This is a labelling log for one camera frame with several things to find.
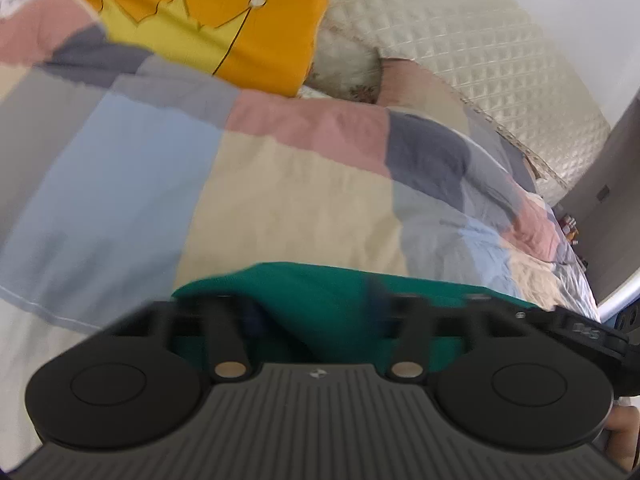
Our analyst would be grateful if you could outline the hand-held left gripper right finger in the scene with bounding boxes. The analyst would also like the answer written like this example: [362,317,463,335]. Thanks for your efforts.
[391,293,543,380]

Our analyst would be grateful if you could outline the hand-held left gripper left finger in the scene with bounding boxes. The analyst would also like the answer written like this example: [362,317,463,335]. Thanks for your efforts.
[107,295,250,381]

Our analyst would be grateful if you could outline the green garment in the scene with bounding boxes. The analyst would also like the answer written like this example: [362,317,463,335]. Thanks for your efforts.
[170,261,538,368]

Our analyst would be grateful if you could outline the person's right hand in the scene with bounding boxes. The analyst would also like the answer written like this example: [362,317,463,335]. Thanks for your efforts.
[602,405,640,473]

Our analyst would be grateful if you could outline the silver metal bar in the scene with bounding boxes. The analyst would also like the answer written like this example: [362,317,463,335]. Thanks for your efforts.
[597,269,640,322]

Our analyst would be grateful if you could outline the bottles on nightstand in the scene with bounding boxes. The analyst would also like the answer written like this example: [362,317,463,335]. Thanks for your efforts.
[560,212,582,249]

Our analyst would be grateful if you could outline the patchwork quilt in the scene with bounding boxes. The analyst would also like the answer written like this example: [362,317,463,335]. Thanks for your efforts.
[0,0,601,336]

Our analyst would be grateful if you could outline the white floral pillow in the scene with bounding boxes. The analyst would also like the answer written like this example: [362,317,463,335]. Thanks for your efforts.
[305,25,386,106]

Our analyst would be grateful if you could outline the cream quilted headboard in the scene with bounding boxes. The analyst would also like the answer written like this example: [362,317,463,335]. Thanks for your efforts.
[320,0,613,206]

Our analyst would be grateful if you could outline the yellow crown pillow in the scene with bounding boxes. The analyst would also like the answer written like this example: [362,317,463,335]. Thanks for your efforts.
[70,0,346,98]

